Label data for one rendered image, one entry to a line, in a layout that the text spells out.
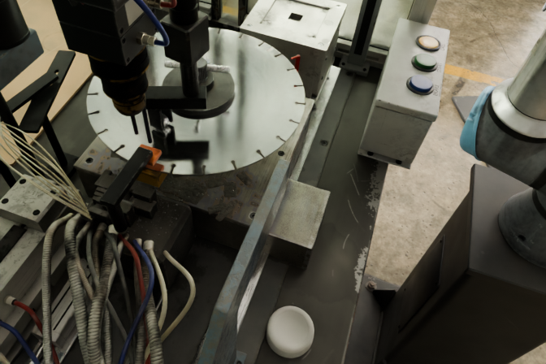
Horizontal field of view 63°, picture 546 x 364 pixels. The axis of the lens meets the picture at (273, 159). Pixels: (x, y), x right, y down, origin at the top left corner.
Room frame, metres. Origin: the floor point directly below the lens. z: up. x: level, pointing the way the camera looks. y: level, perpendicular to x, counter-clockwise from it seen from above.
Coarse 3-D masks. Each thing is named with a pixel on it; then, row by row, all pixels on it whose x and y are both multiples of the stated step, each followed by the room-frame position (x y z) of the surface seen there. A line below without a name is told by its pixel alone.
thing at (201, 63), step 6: (198, 60) 0.51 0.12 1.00; (204, 60) 0.51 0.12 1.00; (168, 66) 0.50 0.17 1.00; (174, 66) 0.50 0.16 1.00; (198, 66) 0.50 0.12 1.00; (204, 66) 0.50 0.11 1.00; (210, 66) 0.51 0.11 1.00; (216, 66) 0.51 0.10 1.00; (222, 66) 0.51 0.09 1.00; (198, 72) 0.49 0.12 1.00; (204, 72) 0.50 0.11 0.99; (222, 72) 0.51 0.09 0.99; (228, 72) 0.51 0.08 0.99; (198, 78) 0.50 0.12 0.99; (204, 78) 0.50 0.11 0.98
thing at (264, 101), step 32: (224, 32) 0.66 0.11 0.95; (160, 64) 0.56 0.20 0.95; (224, 64) 0.58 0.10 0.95; (256, 64) 0.59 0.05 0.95; (288, 64) 0.60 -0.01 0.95; (96, 96) 0.47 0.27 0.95; (256, 96) 0.51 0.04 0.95; (288, 96) 0.52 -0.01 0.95; (96, 128) 0.41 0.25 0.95; (128, 128) 0.41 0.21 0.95; (192, 128) 0.43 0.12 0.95; (224, 128) 0.43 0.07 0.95; (256, 128) 0.44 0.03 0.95; (288, 128) 0.45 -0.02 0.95; (160, 160) 0.36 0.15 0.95; (192, 160) 0.37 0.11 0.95; (224, 160) 0.38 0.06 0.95; (256, 160) 0.38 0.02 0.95
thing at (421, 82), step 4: (412, 76) 0.66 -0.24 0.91; (416, 76) 0.66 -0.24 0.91; (420, 76) 0.66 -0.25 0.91; (424, 76) 0.66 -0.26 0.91; (412, 80) 0.64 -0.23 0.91; (416, 80) 0.65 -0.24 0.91; (420, 80) 0.65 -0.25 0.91; (424, 80) 0.65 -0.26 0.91; (428, 80) 0.65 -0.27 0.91; (412, 84) 0.64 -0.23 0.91; (416, 84) 0.63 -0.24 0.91; (420, 84) 0.64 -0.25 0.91; (424, 84) 0.64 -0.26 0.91; (428, 84) 0.64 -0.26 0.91; (416, 88) 0.63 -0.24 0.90; (420, 88) 0.63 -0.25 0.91; (424, 88) 0.63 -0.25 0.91; (428, 88) 0.63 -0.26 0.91
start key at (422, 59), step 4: (416, 56) 0.72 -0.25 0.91; (420, 56) 0.72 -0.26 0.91; (424, 56) 0.72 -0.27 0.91; (428, 56) 0.72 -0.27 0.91; (432, 56) 0.73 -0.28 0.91; (416, 60) 0.71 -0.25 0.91; (420, 60) 0.71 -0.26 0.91; (424, 60) 0.71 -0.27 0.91; (428, 60) 0.71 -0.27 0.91; (432, 60) 0.71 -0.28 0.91; (416, 64) 0.70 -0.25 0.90; (420, 64) 0.70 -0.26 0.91; (424, 64) 0.70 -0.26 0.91; (428, 64) 0.70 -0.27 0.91; (432, 64) 0.70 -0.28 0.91; (424, 68) 0.69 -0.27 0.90; (428, 68) 0.69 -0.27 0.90
